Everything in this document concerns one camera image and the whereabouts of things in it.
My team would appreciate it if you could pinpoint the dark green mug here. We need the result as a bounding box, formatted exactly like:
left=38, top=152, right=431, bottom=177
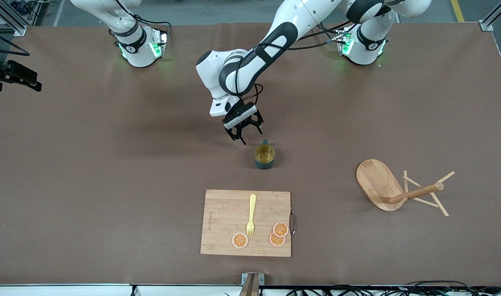
left=254, top=139, right=276, bottom=170

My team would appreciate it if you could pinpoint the wooden mug rack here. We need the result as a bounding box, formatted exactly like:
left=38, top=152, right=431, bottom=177
left=356, top=159, right=456, bottom=217

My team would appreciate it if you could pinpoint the yellow plastic fork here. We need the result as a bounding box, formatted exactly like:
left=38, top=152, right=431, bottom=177
left=246, top=194, right=257, bottom=238

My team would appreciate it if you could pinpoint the bamboo cutting board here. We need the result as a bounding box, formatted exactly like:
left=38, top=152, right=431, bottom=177
left=201, top=190, right=297, bottom=257

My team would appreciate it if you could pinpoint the aluminium frame with foot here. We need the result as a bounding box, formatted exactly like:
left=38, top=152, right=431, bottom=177
left=0, top=0, right=28, bottom=37

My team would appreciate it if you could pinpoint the black left arm base cable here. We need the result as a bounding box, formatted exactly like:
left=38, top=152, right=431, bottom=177
left=303, top=20, right=342, bottom=44

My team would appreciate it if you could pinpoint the black arm base cable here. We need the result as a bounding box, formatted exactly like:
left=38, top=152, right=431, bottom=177
left=111, top=0, right=171, bottom=39
left=303, top=20, right=342, bottom=44

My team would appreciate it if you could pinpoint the black right arm base cable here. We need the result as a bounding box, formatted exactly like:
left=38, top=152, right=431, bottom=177
left=111, top=0, right=171, bottom=39

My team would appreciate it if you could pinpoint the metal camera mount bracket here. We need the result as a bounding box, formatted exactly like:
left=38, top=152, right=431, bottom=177
left=241, top=273, right=265, bottom=296

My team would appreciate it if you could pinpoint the white table edge rail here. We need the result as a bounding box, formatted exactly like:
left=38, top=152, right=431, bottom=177
left=0, top=283, right=501, bottom=296

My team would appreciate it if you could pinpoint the slanted aluminium corner post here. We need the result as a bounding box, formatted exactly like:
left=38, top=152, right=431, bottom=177
left=480, top=0, right=501, bottom=32

